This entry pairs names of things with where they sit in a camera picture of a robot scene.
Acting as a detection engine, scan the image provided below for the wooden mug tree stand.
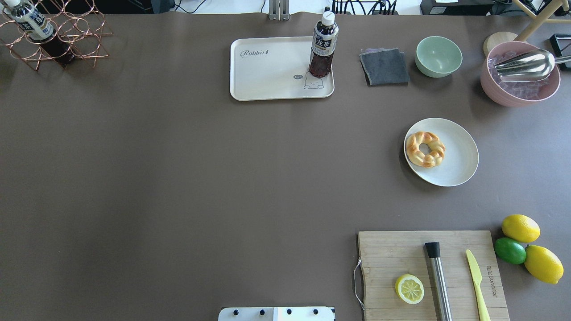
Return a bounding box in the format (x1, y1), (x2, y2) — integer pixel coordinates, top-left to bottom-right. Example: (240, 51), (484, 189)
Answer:
(483, 0), (570, 56)

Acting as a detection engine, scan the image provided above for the braided donut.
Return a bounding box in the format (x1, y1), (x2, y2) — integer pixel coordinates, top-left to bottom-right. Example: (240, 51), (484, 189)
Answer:
(405, 131), (445, 168)

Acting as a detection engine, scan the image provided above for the wooden cutting board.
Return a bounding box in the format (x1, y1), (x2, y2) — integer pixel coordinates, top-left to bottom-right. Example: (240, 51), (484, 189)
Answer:
(358, 231), (510, 321)

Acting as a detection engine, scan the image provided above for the white round plate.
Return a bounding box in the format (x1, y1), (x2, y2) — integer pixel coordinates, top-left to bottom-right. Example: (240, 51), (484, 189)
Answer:
(402, 118), (479, 187)

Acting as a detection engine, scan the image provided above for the yellow plastic knife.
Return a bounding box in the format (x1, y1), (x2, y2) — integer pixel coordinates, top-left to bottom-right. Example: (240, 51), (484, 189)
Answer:
(466, 249), (491, 321)

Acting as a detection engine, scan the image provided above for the yellow lemon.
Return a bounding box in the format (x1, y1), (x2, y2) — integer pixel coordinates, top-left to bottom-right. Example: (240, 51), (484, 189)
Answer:
(524, 245), (564, 284)
(501, 214), (541, 243)

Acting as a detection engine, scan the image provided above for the pink bowl with ice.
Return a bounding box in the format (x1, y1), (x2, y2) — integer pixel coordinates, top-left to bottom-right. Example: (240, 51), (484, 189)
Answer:
(480, 41), (560, 107)

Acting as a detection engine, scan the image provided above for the metal scoop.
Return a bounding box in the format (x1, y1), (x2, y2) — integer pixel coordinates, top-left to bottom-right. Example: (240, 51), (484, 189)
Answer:
(494, 49), (571, 82)

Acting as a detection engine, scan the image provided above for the copper wire bottle rack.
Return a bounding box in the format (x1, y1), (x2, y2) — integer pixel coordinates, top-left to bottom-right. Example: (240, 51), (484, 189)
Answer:
(1, 0), (113, 71)

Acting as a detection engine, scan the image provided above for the half lemon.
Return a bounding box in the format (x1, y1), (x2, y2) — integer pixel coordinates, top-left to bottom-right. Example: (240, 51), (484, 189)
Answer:
(394, 274), (424, 305)

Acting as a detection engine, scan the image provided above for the green lime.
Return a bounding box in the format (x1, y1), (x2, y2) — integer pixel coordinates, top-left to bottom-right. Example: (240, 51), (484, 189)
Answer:
(494, 237), (527, 264)

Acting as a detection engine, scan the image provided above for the tea bottle in rack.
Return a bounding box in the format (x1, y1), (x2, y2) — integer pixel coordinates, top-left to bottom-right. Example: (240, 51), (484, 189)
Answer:
(2, 0), (76, 66)

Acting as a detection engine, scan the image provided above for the grey folded cloth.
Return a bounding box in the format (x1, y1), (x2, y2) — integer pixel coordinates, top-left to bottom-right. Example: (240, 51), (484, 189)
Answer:
(359, 48), (410, 86)

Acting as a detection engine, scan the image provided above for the cream rectangular tray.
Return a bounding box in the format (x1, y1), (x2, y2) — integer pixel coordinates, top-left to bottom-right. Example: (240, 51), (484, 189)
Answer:
(230, 36), (335, 100)

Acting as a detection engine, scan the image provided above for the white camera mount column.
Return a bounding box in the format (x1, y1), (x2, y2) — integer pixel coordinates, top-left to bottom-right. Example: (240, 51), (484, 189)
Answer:
(218, 305), (336, 321)

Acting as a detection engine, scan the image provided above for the aluminium frame post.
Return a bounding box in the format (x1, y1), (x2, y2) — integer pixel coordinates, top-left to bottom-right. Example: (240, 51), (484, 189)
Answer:
(269, 0), (290, 21)

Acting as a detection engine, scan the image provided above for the green bowl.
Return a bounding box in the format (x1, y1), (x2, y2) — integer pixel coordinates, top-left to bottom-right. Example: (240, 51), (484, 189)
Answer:
(415, 35), (463, 78)

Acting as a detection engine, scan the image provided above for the dark tea bottle on tray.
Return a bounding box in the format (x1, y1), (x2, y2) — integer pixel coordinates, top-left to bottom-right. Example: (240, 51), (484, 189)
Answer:
(309, 11), (339, 78)

